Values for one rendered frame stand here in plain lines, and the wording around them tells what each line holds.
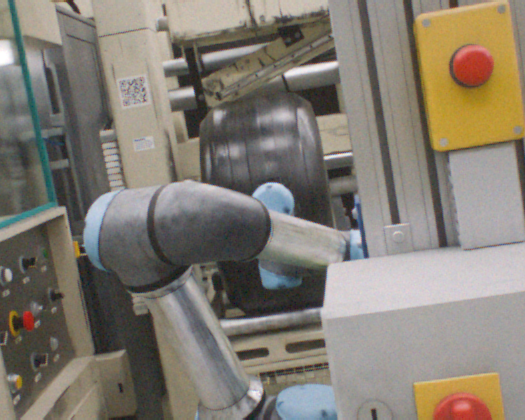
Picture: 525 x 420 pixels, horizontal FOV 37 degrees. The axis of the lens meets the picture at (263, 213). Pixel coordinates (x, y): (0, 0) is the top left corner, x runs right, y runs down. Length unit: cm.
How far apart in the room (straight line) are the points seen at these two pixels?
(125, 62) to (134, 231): 97
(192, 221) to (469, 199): 40
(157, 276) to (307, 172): 73
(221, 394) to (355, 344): 64
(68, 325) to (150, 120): 54
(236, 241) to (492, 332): 50
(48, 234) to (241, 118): 54
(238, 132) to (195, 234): 83
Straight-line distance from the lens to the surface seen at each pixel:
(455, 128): 79
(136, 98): 199
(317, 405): 126
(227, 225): 106
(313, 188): 179
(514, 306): 66
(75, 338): 198
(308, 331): 195
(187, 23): 225
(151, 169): 199
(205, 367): 124
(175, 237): 105
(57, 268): 195
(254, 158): 180
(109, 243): 112
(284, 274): 144
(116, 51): 201
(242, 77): 236
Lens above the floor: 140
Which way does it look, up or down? 7 degrees down
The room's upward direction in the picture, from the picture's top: 10 degrees counter-clockwise
